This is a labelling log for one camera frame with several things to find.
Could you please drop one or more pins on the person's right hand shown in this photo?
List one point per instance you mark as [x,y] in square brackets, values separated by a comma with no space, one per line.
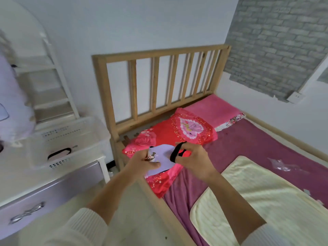
[199,161]

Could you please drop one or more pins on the person's left hand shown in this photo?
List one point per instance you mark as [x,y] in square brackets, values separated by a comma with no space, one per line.
[138,166]

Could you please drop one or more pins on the white arched vanity mirror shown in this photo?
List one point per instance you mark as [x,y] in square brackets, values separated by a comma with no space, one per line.
[51,81]

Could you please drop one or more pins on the white dresser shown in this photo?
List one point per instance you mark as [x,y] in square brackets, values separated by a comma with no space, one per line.
[38,187]

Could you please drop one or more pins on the wooden bed frame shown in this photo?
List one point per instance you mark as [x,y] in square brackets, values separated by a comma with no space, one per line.
[102,87]

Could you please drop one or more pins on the small white paper scrap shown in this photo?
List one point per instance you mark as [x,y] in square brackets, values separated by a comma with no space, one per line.
[320,202]
[307,191]

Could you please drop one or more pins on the pink pillow floral edge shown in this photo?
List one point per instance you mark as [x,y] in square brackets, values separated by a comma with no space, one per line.
[212,110]

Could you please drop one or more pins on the clear plastic wrapper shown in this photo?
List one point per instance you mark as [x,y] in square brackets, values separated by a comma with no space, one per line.
[281,165]

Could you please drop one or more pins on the person's right forearm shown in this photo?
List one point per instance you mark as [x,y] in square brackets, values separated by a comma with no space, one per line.
[230,202]

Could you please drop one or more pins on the pale yellow blanket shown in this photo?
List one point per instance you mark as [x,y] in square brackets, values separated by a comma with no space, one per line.
[271,202]

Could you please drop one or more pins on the red heart print pillow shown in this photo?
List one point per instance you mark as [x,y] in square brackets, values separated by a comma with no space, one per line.
[166,130]

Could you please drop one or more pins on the white window frame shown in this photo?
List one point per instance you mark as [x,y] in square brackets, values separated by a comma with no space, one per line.
[311,75]

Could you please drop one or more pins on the person's right thumb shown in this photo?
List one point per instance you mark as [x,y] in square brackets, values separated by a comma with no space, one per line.
[183,158]

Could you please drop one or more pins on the person's left thumb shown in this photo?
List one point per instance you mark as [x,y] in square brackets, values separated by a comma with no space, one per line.
[154,165]

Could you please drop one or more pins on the white plastic basket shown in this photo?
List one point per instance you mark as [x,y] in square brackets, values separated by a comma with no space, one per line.
[76,135]

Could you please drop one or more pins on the white wall socket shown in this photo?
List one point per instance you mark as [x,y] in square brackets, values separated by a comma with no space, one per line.
[294,97]

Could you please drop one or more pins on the person's left forearm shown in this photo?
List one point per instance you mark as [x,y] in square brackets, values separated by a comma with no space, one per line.
[107,194]

